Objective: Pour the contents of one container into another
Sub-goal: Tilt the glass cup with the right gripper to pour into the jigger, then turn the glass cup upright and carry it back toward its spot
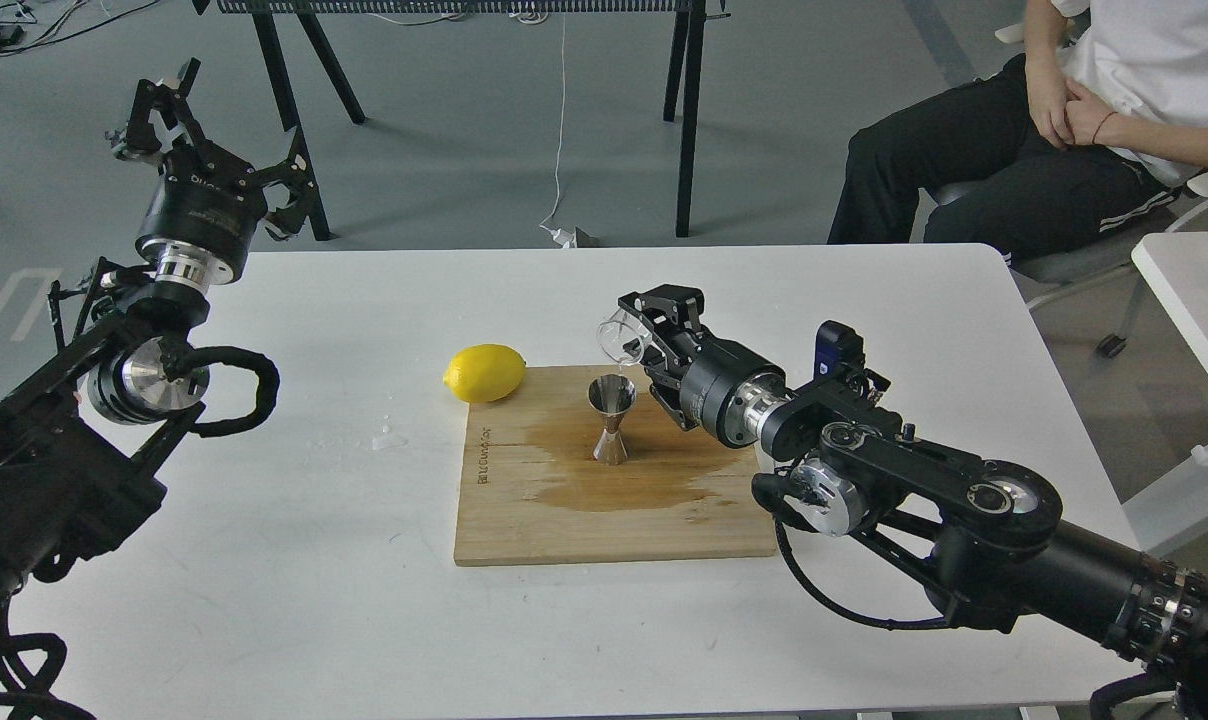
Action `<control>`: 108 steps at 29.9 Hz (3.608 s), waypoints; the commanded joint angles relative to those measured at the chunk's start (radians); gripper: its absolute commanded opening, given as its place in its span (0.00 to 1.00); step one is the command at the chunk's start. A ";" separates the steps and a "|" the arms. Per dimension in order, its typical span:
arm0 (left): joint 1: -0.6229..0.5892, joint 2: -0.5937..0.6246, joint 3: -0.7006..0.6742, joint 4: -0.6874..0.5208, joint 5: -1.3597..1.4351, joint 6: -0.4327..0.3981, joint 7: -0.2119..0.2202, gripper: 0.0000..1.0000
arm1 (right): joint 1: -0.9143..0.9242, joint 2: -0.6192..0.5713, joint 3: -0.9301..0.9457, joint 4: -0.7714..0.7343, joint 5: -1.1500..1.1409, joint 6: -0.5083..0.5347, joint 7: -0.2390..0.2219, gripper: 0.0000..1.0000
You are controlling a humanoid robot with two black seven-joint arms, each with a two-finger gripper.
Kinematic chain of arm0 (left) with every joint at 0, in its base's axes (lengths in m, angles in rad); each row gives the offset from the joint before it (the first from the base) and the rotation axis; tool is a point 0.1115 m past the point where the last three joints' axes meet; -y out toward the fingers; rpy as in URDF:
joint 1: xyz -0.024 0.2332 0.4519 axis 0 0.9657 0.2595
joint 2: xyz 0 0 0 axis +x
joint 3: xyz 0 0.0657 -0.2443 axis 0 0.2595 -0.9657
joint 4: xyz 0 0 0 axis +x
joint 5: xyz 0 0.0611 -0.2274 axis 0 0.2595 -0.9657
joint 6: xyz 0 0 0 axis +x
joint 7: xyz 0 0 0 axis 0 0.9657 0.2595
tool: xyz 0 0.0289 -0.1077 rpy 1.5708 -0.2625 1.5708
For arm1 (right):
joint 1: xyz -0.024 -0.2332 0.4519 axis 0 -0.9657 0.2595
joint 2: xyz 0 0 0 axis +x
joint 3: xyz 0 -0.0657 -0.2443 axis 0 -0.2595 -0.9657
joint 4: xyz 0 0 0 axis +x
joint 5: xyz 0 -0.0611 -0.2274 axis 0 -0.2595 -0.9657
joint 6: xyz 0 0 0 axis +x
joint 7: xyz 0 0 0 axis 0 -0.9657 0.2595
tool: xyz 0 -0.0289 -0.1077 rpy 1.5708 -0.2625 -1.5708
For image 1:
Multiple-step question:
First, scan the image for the small clear glass cup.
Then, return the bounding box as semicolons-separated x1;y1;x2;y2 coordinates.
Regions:
596;307;651;366

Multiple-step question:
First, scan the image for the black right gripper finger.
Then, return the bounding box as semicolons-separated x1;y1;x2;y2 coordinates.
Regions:
641;360;701;430
618;284;705;364

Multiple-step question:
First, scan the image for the white hanging cable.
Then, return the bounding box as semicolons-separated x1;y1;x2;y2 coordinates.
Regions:
538;12;599;249

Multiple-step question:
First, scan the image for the white side table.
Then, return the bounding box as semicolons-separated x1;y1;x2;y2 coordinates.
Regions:
1122;228;1208;557

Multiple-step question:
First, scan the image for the wooden cutting board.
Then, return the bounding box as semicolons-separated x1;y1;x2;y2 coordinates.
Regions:
453;366;776;568

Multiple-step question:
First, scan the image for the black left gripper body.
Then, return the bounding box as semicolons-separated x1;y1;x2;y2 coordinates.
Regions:
137;159;267;284

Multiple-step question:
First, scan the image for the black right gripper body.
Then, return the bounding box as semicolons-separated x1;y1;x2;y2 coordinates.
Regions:
690;337;791;448

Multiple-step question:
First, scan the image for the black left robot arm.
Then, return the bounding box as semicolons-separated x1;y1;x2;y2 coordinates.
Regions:
0;59;319;719

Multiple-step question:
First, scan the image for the steel double jigger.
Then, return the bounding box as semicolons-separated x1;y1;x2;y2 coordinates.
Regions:
587;373;635;466

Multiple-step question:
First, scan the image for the yellow lemon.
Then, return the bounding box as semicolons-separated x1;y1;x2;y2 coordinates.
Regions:
441;346;525;403

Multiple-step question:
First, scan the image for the seated person white shirt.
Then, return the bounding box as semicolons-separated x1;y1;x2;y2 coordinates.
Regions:
827;1;1208;263

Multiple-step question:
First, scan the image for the black metal table frame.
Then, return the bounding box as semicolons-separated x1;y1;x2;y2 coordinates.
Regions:
194;1;719;246

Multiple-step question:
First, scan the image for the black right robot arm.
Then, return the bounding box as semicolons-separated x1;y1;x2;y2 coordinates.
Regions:
598;284;1208;719

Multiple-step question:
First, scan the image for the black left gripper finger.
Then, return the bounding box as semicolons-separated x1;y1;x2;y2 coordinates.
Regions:
255;128;320;240
106;58;215;181

